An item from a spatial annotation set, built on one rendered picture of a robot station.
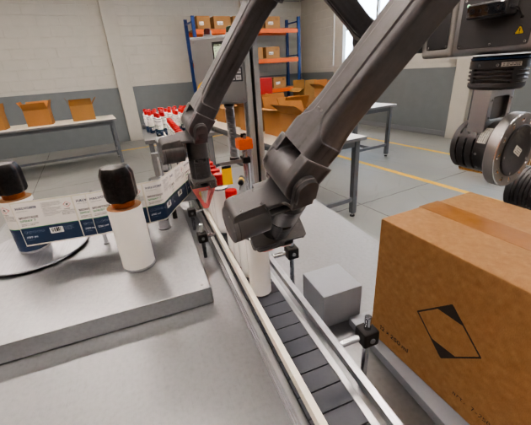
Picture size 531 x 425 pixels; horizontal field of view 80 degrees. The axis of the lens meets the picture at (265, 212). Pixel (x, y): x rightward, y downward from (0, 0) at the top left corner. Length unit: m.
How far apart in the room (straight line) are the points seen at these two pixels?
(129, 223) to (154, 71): 7.76
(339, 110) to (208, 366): 0.55
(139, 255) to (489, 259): 0.79
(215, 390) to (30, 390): 0.37
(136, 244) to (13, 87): 7.69
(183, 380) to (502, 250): 0.60
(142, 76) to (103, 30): 1.10
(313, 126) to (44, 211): 0.94
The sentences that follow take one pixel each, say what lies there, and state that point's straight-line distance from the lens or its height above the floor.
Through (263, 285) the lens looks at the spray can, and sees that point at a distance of 0.76.
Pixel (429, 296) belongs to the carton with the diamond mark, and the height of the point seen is 1.03.
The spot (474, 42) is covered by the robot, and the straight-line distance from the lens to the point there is 1.08.
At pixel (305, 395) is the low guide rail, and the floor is 0.91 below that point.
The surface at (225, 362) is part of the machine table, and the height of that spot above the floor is 0.83.
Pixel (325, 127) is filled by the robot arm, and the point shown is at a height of 1.31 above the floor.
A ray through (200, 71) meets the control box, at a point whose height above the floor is 1.38.
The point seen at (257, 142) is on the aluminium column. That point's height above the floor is 1.16.
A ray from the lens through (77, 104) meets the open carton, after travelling 6.30.
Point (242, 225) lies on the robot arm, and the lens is 0.45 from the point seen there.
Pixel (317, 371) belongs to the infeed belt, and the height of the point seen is 0.88.
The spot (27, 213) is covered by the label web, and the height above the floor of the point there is 1.03.
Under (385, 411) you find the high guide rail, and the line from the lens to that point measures 0.51.
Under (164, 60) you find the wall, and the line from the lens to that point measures 8.64.
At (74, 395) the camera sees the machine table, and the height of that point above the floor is 0.83.
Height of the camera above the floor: 1.38
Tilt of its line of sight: 24 degrees down
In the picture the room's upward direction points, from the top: 4 degrees counter-clockwise
